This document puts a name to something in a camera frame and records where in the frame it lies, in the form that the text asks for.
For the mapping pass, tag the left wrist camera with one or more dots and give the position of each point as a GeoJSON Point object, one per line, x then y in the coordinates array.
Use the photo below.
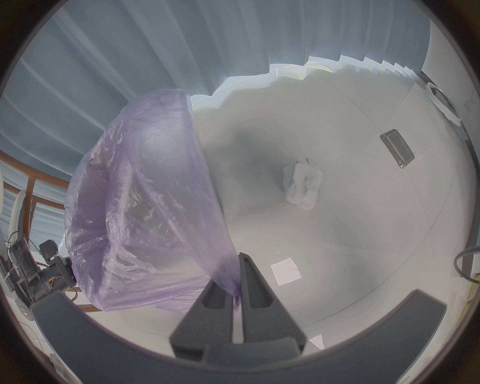
{"type": "Point", "coordinates": [48, 249]}

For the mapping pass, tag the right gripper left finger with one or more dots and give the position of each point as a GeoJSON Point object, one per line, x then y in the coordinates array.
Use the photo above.
{"type": "Point", "coordinates": [195, 330]}

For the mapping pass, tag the wooden chair white cushions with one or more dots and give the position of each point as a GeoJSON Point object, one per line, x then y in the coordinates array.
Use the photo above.
{"type": "Point", "coordinates": [18, 213]}

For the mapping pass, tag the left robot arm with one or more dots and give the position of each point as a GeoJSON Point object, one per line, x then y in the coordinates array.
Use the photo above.
{"type": "Point", "coordinates": [20, 262]}

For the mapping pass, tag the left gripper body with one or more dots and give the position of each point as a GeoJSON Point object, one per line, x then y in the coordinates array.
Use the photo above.
{"type": "Point", "coordinates": [58, 275]}

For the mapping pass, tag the purple plastic bag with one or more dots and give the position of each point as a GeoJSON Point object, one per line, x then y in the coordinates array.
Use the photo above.
{"type": "Point", "coordinates": [150, 168]}

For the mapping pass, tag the pale blue curtain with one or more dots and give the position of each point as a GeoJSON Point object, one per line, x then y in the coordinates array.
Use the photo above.
{"type": "Point", "coordinates": [150, 45]}

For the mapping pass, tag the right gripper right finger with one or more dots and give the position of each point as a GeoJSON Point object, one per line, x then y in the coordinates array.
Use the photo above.
{"type": "Point", "coordinates": [273, 326]}

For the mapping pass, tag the white grey plastic basin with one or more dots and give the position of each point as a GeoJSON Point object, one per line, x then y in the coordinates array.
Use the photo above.
{"type": "Point", "coordinates": [446, 110]}

